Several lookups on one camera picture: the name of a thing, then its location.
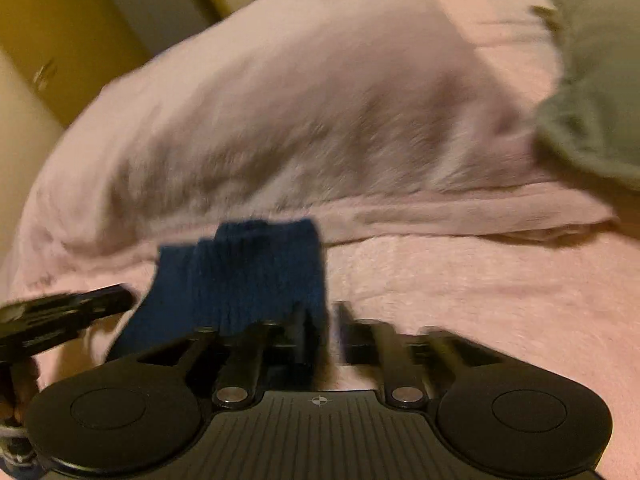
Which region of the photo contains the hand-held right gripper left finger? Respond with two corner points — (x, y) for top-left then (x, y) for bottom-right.
(132, 310), (313, 408)

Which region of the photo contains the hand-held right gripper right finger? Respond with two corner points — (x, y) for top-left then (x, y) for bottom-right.
(334, 301), (506, 408)

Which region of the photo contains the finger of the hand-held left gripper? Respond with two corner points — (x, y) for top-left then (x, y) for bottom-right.
(87, 284), (137, 326)

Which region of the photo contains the dark blue knit sweater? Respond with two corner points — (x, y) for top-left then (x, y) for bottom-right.
(105, 217), (331, 391)

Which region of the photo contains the person's left hand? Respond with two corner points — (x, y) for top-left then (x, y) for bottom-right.
(0, 355), (42, 428)

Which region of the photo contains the pink and lavender bed blanket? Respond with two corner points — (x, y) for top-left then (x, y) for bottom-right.
(0, 0), (640, 480)

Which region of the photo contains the large pink pillow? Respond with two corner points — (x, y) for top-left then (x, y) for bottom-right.
(10, 0), (621, 291)

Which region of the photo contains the wooden door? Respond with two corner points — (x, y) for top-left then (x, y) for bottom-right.
(0, 0), (151, 128)

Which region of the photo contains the grey square pillow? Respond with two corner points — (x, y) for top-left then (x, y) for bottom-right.
(530, 0), (640, 191)

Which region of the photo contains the metal door handle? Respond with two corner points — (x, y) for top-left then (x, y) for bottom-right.
(32, 60), (58, 86)

